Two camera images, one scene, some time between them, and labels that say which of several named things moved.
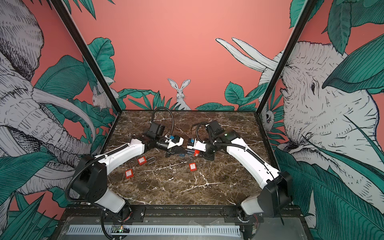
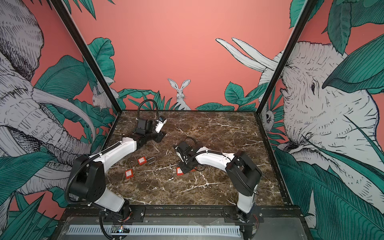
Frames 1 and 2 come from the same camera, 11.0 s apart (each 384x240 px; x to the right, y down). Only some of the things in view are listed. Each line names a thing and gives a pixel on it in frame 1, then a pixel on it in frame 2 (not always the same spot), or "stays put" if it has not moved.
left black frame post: x=87 y=55 stays put
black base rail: x=178 y=214 stays put
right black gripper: x=206 y=155 -> x=183 y=168
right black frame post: x=308 y=7 stays put
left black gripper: x=181 y=150 -> x=160 y=136
